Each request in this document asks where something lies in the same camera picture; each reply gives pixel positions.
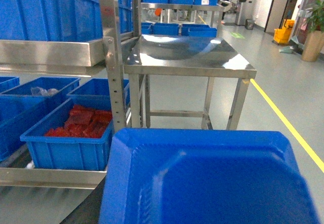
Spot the blue block part with knob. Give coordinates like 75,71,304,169
99,128,320,223

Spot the red parts pile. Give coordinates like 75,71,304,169
44,104,113,138

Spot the blue bin with red parts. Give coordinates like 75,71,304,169
20,99,114,171

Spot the stainless steel shelf rack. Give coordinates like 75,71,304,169
1,0,126,189

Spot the large blue crate upper shelf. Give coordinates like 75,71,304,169
1,0,133,42

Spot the stainless steel side table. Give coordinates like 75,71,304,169
124,35,257,130

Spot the grey waste bin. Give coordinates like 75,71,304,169
245,19,255,30

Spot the yellow mop bucket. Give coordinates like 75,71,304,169
273,19,295,44

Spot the blue bin with plastic bags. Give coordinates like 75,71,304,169
1,77,80,161

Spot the potted green plant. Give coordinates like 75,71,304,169
301,0,323,62

